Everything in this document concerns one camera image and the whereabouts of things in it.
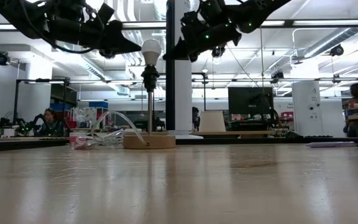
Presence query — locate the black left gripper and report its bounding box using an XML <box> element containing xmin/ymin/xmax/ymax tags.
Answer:
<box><xmin>69</xmin><ymin>2</ymin><xmax>142</xmax><ymax>54</ymax></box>

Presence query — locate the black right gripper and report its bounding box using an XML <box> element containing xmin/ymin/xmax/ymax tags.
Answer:
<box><xmin>162</xmin><ymin>0</ymin><xmax>242</xmax><ymax>62</ymax></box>

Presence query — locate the white lightbulb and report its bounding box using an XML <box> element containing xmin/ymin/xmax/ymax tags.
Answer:
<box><xmin>140</xmin><ymin>39</ymin><xmax>162</xmax><ymax>67</ymax></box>

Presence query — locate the blue storage bin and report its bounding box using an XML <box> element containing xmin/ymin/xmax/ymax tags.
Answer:
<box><xmin>88</xmin><ymin>101</ymin><xmax>109</xmax><ymax>110</ymax></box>

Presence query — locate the white lampshade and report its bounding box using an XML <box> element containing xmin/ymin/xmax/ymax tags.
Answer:
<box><xmin>198</xmin><ymin>110</ymin><xmax>227</xmax><ymax>133</ymax></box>

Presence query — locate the black monitor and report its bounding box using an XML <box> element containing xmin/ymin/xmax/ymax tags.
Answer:
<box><xmin>227</xmin><ymin>86</ymin><xmax>275</xmax><ymax>115</ymax></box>

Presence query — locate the light wood background table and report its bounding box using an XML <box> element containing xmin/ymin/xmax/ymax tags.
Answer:
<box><xmin>190</xmin><ymin>130</ymin><xmax>277</xmax><ymax>139</ymax></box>

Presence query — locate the wooden base lamp stand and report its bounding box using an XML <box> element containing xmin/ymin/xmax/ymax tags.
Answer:
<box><xmin>122</xmin><ymin>63</ymin><xmax>177</xmax><ymax>150</ymax></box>

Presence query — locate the pink round object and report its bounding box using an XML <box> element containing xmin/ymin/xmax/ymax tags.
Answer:
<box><xmin>69</xmin><ymin>133</ymin><xmax>88</xmax><ymax>147</ymax></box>

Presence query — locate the purple pen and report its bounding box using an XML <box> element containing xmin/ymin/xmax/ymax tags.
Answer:
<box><xmin>305</xmin><ymin>141</ymin><xmax>358</xmax><ymax>148</ymax></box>

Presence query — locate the black background workstation frame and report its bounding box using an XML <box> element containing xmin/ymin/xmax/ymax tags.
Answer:
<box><xmin>12</xmin><ymin>77</ymin><xmax>71</xmax><ymax>138</ymax></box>

